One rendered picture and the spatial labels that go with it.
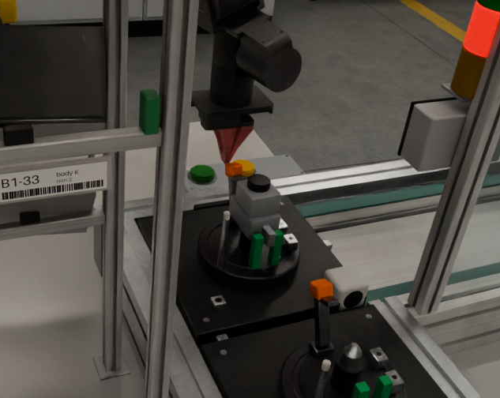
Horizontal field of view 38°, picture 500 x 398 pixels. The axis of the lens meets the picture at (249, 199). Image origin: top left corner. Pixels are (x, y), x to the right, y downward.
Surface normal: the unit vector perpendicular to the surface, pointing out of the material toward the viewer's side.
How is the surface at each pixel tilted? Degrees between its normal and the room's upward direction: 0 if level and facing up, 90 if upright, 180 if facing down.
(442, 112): 0
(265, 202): 90
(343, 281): 0
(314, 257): 0
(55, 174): 90
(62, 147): 90
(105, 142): 90
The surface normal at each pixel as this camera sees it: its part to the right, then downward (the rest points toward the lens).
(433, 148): 0.40, 0.55
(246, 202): -0.89, 0.16
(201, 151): 0.11, -0.82
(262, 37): -0.10, -0.66
